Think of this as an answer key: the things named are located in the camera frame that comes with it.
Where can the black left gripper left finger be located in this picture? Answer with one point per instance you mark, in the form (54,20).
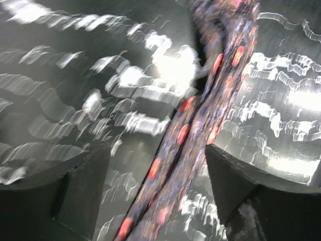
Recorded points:
(60,203)

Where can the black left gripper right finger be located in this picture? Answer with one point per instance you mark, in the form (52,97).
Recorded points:
(255,205)

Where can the dark floral red-dotted tie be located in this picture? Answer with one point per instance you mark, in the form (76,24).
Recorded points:
(228,35)

